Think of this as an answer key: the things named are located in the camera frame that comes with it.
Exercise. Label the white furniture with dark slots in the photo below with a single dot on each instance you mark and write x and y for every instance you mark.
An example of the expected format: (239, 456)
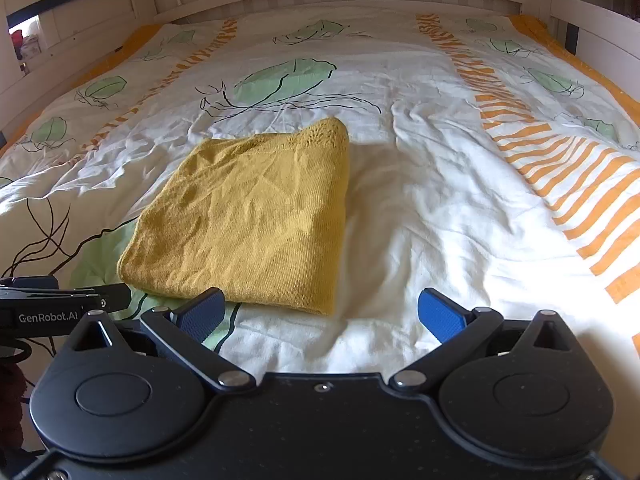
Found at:
(75, 15)

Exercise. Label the yellow knit sweater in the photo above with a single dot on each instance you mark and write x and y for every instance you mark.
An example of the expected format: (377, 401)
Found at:
(250, 225)

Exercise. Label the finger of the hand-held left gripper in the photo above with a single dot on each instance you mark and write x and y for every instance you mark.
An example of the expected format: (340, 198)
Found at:
(117, 299)

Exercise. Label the white leaf printed duvet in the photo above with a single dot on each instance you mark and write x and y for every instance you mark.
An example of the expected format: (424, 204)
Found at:
(425, 170)

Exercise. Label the white wooden bed frame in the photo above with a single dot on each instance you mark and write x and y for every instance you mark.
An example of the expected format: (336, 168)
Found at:
(350, 2)

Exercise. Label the dark red cloth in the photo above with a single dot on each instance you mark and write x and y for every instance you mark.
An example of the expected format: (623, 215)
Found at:
(10, 385)

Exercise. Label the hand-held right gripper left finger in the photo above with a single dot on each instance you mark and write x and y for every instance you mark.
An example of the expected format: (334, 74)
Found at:
(201, 314)

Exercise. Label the colourful clutter pile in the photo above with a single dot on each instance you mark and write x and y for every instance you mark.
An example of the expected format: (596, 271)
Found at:
(25, 50)

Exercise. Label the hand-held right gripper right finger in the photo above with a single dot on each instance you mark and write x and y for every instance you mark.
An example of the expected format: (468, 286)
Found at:
(441, 316)

